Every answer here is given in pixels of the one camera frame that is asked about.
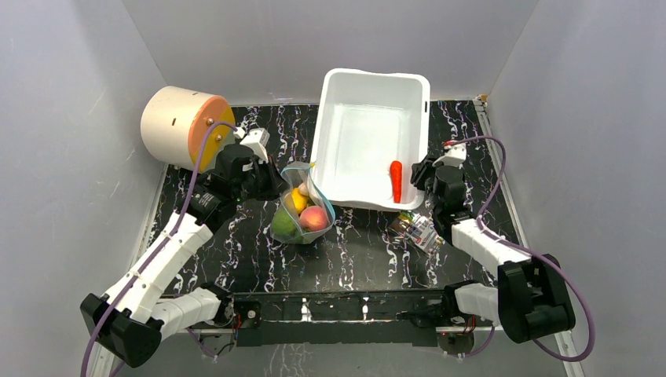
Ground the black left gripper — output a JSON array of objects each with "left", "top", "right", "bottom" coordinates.
[{"left": 234, "top": 156, "right": 290, "bottom": 205}]

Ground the red toy pepper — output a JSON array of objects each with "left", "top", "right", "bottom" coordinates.
[{"left": 389, "top": 160, "right": 403, "bottom": 203}]

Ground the yellow toy mango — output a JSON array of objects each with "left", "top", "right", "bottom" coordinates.
[{"left": 284, "top": 188, "right": 309, "bottom": 216}]

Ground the green toy lime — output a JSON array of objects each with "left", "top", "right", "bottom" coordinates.
[{"left": 270, "top": 208, "right": 298, "bottom": 240}]

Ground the clear zip top bag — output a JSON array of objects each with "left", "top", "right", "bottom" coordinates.
[{"left": 269, "top": 162, "right": 335, "bottom": 244}]

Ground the white plastic bin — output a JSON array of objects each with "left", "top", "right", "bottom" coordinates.
[{"left": 310, "top": 68, "right": 430, "bottom": 211}]

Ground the toy peach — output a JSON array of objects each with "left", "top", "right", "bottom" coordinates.
[{"left": 299, "top": 205, "right": 329, "bottom": 232}]

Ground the white toy garlic bulb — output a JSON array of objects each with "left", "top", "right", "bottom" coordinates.
[{"left": 298, "top": 182, "right": 309, "bottom": 196}]

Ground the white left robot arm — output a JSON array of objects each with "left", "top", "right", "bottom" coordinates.
[{"left": 80, "top": 144, "right": 286, "bottom": 375}]

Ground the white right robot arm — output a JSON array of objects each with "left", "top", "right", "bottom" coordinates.
[{"left": 409, "top": 158, "right": 576, "bottom": 343}]

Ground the pack of coloured markers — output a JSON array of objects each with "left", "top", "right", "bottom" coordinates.
[{"left": 389, "top": 211, "right": 445, "bottom": 254}]

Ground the cream cylinder with orange face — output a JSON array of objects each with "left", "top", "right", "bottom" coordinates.
[{"left": 140, "top": 86, "right": 236, "bottom": 172}]

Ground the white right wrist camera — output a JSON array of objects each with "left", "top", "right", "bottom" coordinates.
[{"left": 432, "top": 140, "right": 467, "bottom": 167}]

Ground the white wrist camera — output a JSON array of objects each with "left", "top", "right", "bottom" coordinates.
[
  {"left": 432, "top": 140, "right": 467, "bottom": 167},
  {"left": 232, "top": 128, "right": 269, "bottom": 163}
]

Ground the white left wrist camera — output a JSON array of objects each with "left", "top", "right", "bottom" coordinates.
[{"left": 232, "top": 128, "right": 269, "bottom": 163}]

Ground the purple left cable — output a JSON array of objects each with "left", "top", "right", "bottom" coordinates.
[{"left": 79, "top": 121, "right": 243, "bottom": 377}]

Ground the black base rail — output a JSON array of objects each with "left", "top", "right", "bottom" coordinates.
[{"left": 229, "top": 290, "right": 496, "bottom": 349}]

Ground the aluminium frame rail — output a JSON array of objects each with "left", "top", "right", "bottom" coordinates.
[{"left": 90, "top": 294, "right": 584, "bottom": 377}]

